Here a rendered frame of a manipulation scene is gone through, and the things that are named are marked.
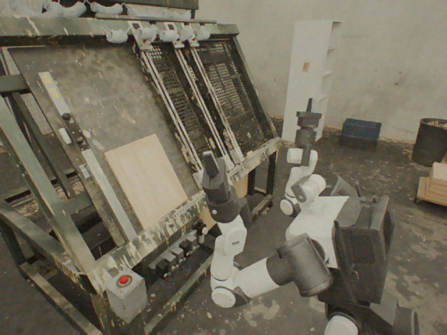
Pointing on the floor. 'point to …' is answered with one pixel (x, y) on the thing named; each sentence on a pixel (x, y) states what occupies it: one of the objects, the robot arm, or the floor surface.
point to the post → (135, 326)
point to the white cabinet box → (311, 71)
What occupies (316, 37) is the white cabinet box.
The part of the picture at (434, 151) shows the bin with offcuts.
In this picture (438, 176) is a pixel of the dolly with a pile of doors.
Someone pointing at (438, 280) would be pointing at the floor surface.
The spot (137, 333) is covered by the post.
